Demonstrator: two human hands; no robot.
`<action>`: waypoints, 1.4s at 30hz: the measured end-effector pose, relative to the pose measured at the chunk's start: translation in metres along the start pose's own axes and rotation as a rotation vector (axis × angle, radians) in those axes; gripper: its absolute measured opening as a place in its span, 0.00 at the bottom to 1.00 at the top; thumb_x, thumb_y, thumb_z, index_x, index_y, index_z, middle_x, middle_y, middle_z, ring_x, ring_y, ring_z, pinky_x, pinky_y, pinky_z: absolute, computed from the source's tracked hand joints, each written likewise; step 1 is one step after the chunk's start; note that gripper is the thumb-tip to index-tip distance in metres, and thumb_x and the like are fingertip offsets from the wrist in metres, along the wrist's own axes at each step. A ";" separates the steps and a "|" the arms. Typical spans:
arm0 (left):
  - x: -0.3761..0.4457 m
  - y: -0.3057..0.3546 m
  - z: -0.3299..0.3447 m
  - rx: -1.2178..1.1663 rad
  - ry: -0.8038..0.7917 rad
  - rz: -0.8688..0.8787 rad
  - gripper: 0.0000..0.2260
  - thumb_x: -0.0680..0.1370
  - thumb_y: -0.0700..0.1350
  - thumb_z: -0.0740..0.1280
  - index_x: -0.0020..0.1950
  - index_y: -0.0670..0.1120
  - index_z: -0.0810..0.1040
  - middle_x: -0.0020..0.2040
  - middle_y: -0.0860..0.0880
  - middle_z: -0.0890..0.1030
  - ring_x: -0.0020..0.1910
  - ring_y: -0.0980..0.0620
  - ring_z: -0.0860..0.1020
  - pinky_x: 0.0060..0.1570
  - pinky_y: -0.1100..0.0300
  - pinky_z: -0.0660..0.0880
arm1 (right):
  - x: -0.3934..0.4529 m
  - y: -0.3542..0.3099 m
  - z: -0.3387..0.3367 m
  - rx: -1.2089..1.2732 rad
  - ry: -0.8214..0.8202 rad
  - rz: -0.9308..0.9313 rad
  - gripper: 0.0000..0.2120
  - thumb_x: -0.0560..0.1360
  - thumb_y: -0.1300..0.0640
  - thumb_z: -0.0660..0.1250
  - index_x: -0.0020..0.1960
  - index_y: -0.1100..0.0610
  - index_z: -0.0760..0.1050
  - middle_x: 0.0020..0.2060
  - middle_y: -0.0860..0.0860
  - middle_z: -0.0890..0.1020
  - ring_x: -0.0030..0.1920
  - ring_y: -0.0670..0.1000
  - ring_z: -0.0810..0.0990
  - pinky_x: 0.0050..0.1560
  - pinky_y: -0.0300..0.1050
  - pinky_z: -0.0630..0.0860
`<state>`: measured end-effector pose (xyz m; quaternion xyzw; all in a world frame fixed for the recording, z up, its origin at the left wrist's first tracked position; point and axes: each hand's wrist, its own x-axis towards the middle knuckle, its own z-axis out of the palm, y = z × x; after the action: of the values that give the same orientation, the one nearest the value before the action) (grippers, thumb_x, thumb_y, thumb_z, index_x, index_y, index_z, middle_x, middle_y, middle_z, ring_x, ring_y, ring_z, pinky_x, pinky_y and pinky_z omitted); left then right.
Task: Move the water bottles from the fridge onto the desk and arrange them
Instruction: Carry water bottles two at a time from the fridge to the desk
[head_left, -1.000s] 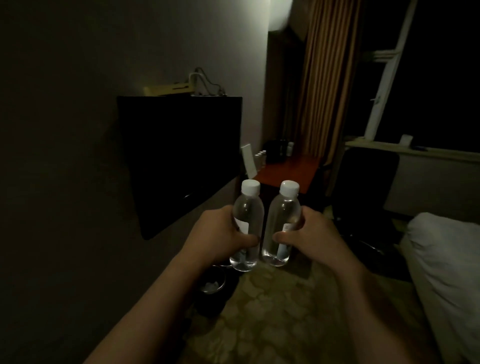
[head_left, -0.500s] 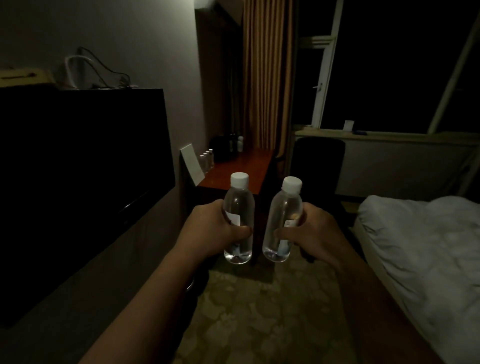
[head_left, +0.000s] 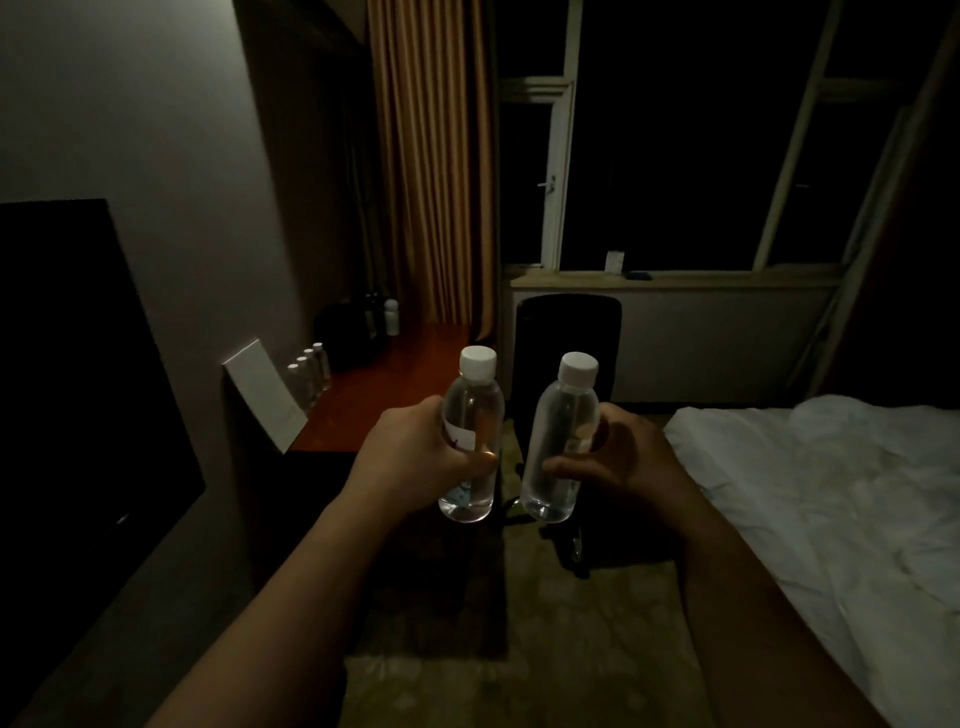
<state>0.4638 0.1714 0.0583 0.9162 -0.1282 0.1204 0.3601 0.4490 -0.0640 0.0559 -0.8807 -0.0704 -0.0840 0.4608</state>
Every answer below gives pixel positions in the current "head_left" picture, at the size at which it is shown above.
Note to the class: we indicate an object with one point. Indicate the person's right hand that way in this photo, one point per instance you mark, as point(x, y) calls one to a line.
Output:
point(637, 457)

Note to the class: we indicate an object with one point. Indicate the person's left hand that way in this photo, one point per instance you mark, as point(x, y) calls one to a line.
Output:
point(409, 455)

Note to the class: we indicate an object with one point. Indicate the person's right thumb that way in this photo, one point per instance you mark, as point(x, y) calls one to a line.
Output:
point(571, 465)

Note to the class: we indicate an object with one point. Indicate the person's left thumb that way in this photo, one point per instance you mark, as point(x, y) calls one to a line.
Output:
point(472, 459)

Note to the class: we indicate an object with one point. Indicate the clear water bottle white label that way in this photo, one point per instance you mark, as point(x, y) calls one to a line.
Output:
point(470, 435)

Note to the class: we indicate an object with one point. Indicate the clear plastic water bottle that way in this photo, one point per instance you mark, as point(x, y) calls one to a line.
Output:
point(559, 442)

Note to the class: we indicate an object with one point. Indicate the person's right forearm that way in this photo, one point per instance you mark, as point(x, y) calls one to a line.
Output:
point(757, 622)

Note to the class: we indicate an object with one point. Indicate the person's left forearm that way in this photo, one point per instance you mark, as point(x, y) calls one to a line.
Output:
point(255, 622)

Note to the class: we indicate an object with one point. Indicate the black office chair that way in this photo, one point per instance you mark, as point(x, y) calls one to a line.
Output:
point(566, 352)

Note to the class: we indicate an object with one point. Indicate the reddish wooden desk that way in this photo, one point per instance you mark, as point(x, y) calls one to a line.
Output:
point(375, 397)

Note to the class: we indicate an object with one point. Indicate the white capped dark bottle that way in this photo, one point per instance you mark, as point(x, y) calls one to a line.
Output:
point(391, 316)

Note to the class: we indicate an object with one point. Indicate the small clear water bottle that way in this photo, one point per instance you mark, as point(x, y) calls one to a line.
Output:
point(294, 384)
point(322, 365)
point(307, 371)

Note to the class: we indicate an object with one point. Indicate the black electric kettle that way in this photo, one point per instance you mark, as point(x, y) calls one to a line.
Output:
point(341, 334)

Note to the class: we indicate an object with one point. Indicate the small white card stand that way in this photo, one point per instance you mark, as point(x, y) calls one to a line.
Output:
point(614, 262)

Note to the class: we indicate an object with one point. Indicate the white card sign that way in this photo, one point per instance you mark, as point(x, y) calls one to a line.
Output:
point(264, 394)

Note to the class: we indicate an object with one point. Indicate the bed with white duvet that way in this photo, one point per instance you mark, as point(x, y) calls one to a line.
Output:
point(832, 525)

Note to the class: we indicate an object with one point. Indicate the orange curtain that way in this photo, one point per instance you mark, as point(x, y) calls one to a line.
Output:
point(433, 161)

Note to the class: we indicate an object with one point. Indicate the white framed window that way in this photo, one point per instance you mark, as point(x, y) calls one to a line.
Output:
point(675, 135)

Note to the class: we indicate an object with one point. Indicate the black wall television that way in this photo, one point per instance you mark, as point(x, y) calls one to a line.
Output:
point(75, 420)

